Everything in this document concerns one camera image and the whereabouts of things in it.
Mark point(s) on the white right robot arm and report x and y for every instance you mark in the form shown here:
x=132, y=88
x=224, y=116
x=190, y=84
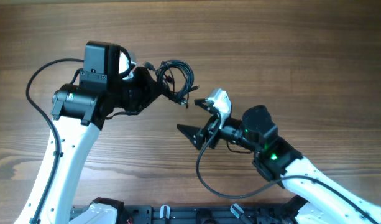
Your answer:
x=318, y=198

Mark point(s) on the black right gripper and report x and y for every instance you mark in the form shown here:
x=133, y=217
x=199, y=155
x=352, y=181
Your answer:
x=207, y=131

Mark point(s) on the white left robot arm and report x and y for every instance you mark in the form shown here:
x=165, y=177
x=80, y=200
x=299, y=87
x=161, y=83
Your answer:
x=109, y=79

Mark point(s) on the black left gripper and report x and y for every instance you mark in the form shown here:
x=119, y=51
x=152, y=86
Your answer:
x=148, y=91

